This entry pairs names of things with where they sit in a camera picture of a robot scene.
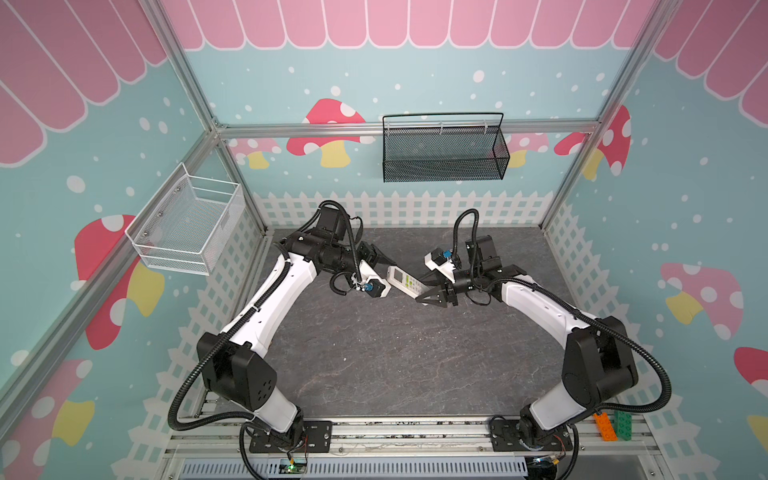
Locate white remote control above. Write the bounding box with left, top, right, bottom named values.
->
left=387, top=266, right=427, bottom=299

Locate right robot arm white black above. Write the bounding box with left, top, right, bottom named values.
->
left=416, top=208, right=672, bottom=451

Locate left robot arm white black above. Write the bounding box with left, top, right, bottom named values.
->
left=167, top=200, right=391, bottom=443

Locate orange toy brick right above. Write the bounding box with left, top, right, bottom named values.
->
left=593, top=412, right=618, bottom=442

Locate green toy brick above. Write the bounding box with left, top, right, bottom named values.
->
left=613, top=410, right=633, bottom=441

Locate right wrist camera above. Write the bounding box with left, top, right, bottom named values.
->
left=424, top=248, right=455, bottom=283

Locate black mesh wall basket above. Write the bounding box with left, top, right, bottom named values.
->
left=381, top=112, right=511, bottom=183

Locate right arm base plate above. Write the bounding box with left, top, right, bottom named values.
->
left=488, top=415, right=573, bottom=453

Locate aluminium front rail frame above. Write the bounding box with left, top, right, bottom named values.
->
left=154, top=416, right=673, bottom=479

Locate white wire wall basket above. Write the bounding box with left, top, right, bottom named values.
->
left=125, top=164, right=245, bottom=276

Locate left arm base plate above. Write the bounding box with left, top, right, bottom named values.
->
left=245, top=420, right=333, bottom=454

